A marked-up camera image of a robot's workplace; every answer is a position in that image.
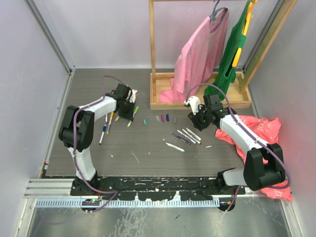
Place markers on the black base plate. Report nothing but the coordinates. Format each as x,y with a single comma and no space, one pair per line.
154,188

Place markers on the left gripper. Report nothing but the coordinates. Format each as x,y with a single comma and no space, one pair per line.
129,115

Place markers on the red plastic bag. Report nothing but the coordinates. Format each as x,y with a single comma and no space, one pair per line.
267,130

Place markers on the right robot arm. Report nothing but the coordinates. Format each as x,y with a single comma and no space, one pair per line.
264,165

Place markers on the dark purple pen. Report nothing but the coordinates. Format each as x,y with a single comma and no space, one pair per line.
182,139

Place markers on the yellow hanger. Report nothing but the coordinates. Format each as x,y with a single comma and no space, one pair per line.
248,17

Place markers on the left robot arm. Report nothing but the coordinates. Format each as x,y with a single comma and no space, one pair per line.
77,130

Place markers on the blue band white pen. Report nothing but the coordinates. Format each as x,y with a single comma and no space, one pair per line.
102,134

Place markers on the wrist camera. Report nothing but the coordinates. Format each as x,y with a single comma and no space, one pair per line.
133,95
193,102

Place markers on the orange cap white pen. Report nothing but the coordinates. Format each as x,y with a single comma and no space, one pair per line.
110,122

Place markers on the white slotted cable duct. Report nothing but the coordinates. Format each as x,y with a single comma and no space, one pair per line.
82,202

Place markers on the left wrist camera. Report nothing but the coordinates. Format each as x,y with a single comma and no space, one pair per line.
133,95

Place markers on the purple cap white marker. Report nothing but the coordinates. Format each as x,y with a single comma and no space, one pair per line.
186,136

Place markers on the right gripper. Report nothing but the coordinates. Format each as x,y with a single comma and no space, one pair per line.
195,120

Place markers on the blue cap white marker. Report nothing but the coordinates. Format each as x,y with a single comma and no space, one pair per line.
192,136

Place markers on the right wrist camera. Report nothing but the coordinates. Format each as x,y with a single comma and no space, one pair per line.
193,102

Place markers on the white pen teal tip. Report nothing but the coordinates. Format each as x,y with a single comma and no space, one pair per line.
175,147

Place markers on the pink t-shirt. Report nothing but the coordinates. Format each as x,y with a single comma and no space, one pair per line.
199,56

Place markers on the green t-shirt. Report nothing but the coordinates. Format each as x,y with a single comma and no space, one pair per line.
227,73

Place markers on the grey hanger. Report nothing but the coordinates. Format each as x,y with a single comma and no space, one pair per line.
216,10

